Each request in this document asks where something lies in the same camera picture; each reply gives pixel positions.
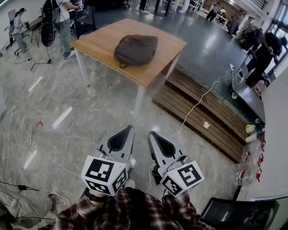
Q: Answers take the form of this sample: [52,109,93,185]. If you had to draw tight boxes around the beige trouser leg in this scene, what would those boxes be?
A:
[0,183,56,230]

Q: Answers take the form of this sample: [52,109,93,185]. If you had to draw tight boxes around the black desk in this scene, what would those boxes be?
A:
[69,8,98,40]

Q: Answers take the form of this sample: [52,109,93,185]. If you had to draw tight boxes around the person's left forearm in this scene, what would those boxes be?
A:
[53,187,126,230]

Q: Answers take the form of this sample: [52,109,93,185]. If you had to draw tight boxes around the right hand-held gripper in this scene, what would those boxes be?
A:
[147,131,205,198]

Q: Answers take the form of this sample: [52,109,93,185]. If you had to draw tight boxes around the black wristband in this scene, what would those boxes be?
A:
[84,188,106,203]

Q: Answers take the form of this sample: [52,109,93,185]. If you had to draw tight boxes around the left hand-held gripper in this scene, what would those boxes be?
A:
[81,125,135,196]

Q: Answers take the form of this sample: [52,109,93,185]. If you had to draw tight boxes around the thin white floor cable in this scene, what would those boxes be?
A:
[0,121,83,178]

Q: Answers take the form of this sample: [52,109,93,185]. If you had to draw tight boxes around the wooden table with white legs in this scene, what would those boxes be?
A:
[70,18,189,119]

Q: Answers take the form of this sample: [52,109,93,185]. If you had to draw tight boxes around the black floor cables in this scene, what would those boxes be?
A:
[13,46,53,71]

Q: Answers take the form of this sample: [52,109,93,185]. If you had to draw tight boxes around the metal trolley cart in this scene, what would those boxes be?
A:
[231,49,258,100]

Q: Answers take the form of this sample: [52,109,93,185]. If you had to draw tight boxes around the black glossy box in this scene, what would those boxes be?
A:
[200,197,280,230]

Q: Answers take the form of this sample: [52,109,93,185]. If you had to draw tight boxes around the grey ramp platform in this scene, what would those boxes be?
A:
[234,84,266,124]

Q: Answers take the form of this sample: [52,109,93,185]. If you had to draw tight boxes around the long white cable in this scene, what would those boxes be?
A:
[145,67,234,194]

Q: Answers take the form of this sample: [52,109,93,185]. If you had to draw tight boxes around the black oval bag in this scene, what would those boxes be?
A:
[40,22,56,48]

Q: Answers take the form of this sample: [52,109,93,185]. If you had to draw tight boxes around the black cable with adapter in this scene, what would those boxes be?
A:
[0,180,41,193]

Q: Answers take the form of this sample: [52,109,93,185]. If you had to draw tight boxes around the white sneaker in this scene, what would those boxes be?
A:
[48,191,73,213]

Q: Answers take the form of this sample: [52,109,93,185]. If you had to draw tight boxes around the dark grey backpack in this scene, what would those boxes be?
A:
[113,34,158,69]

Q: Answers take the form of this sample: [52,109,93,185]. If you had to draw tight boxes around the brown wooden slatted steps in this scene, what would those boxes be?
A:
[152,68,248,164]

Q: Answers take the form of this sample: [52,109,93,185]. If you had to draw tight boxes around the white bottle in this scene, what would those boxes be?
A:
[245,133,258,144]

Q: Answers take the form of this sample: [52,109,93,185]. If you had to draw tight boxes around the person's right forearm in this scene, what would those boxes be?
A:
[162,192,209,230]

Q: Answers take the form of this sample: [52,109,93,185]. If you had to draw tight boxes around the small table with hairpin legs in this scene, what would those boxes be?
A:
[24,16,44,48]

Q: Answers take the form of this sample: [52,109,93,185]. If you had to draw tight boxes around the person's torso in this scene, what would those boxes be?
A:
[92,186,203,230]

